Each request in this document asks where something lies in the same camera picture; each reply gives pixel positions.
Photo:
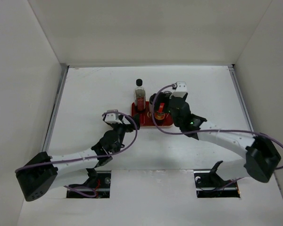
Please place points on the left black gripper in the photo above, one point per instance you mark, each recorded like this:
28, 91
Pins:
128, 127

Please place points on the red rectangular tray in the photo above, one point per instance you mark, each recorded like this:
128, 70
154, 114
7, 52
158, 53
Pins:
146, 119

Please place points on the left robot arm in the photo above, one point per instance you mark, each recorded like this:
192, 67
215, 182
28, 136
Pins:
45, 172

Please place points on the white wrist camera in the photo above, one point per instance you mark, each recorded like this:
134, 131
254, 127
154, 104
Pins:
111, 117
179, 89

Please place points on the dark sauce bottle black cap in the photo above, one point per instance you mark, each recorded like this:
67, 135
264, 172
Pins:
139, 96

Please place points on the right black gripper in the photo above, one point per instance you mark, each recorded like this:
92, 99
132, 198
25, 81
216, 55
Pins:
166, 101

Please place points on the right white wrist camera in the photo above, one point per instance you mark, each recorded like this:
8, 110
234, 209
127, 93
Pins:
179, 89

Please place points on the red lid chili jar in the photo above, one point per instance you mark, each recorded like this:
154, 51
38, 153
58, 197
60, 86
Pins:
159, 114

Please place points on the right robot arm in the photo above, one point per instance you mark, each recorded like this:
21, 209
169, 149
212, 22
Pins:
259, 157

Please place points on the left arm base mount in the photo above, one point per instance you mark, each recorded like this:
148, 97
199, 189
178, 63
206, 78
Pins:
96, 186

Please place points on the clear lid salt grinder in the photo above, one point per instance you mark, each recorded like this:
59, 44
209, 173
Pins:
166, 95

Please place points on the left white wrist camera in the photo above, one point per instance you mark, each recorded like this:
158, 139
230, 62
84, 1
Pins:
111, 117

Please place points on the small black dome cap bottle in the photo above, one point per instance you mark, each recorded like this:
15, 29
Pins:
152, 108

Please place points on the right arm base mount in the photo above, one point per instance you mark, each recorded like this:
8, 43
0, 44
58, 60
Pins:
210, 185

